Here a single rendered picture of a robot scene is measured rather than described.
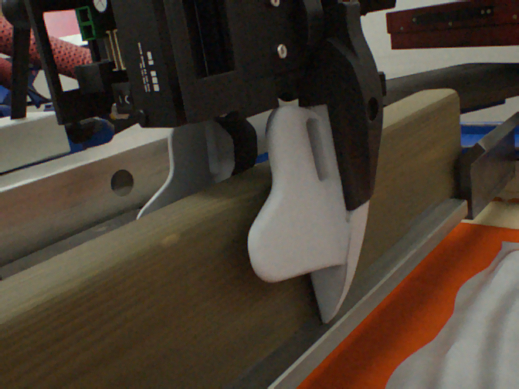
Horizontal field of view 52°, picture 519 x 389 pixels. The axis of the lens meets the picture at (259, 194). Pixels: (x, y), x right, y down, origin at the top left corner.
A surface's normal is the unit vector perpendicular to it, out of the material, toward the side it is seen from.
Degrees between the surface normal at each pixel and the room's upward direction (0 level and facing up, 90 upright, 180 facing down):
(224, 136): 90
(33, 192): 90
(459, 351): 28
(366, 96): 87
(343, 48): 45
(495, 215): 0
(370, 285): 0
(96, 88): 90
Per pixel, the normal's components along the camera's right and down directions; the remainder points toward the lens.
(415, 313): -0.15, -0.94
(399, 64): -0.62, 0.33
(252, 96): 0.76, 0.08
